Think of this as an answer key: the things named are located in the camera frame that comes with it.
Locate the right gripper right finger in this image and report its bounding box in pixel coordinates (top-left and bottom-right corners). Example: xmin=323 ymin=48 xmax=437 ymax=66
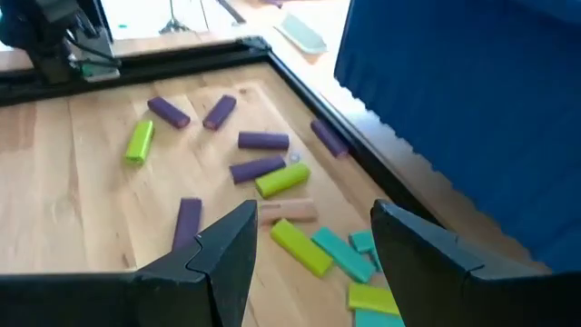
xmin=369 ymin=198 xmax=581 ymax=327

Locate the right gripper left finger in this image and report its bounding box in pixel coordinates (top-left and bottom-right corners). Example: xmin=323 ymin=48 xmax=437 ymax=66
xmin=0 ymin=199 xmax=259 ymax=327

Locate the purple wooden block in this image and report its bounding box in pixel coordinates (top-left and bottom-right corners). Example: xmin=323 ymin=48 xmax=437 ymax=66
xmin=237 ymin=131 xmax=291 ymax=152
xmin=229 ymin=154 xmax=288 ymax=185
xmin=171 ymin=197 xmax=203 ymax=252
xmin=202 ymin=94 xmax=238 ymax=132
xmin=310 ymin=118 xmax=350 ymax=160
xmin=146 ymin=95 xmax=192 ymax=130

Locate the teal wooden block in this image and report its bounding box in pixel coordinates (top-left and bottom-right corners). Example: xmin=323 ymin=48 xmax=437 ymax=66
xmin=353 ymin=309 xmax=406 ymax=327
xmin=348 ymin=229 xmax=385 ymax=272
xmin=310 ymin=226 xmax=377 ymax=284

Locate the natural wooden block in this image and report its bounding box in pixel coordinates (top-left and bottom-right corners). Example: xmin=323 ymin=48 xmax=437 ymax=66
xmin=258 ymin=197 xmax=320 ymax=226

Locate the blue plastic bin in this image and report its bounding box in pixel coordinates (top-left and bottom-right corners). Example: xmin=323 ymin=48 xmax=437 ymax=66
xmin=333 ymin=0 xmax=581 ymax=273

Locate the black thin stand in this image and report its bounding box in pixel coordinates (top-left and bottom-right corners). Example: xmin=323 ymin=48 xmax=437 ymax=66
xmin=157 ymin=0 xmax=192 ymax=35

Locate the white-framed smartphone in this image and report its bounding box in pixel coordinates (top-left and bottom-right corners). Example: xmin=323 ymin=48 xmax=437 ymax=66
xmin=274 ymin=12 xmax=329 ymax=56

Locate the silver arm base bracket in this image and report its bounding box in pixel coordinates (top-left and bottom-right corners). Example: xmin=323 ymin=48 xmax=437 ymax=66
xmin=80 ymin=56 xmax=123 ymax=84

